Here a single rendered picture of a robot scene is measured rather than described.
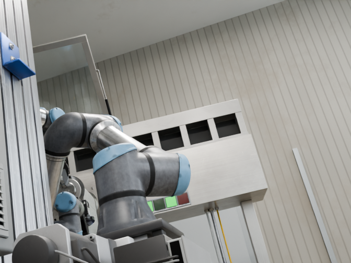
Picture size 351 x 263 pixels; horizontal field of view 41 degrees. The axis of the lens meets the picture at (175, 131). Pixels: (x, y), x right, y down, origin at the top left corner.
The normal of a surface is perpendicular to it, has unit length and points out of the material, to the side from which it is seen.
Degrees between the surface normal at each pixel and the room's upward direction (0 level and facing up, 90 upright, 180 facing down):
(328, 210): 90
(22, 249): 90
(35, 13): 180
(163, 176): 117
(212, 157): 90
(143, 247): 90
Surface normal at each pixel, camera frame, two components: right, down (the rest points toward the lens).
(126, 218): 0.03, -0.67
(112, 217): -0.43, -0.54
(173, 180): 0.56, 0.20
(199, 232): -0.23, -0.34
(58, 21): 0.22, 0.90
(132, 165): 0.55, -0.44
